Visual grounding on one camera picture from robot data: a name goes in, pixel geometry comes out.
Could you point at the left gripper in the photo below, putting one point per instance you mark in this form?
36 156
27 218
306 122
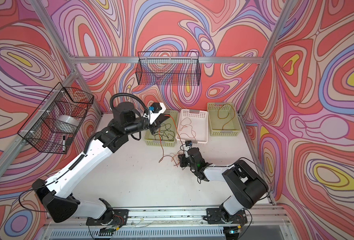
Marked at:
154 126

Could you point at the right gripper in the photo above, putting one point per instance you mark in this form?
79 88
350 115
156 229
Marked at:
182 159

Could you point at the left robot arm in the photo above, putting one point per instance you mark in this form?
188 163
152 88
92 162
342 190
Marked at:
131 115

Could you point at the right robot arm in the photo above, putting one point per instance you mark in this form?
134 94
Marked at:
246 185

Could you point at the left green plastic basket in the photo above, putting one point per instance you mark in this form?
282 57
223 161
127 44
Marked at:
166 136

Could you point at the green plastic basket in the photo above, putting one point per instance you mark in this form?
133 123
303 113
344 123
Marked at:
223 120
166 136

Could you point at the white plastic basket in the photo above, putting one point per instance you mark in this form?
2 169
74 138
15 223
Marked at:
193 125

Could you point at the right green plastic basket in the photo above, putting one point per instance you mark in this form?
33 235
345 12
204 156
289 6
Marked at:
223 120

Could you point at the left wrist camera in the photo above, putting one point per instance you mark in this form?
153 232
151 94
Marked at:
155 110

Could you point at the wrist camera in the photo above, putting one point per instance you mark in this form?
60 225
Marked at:
187 146
155 110

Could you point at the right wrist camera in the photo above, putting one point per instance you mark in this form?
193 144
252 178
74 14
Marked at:
187 146

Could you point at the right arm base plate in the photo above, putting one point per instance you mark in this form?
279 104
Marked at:
216 216

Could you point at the black wire basket back wall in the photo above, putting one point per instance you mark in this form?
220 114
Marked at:
168 68

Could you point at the black wire basket wall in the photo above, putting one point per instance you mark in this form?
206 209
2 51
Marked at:
41 132
168 68

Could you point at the white bowl in wire basket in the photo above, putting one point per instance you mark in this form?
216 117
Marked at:
65 120

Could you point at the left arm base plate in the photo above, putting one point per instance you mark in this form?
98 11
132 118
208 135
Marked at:
115 217

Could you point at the black marker in wire basket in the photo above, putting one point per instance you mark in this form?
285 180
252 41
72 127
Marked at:
63 144

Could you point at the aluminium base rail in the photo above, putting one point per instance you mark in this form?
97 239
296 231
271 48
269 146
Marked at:
193 216

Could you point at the black wire basket left wall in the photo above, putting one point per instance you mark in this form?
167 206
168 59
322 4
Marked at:
41 132

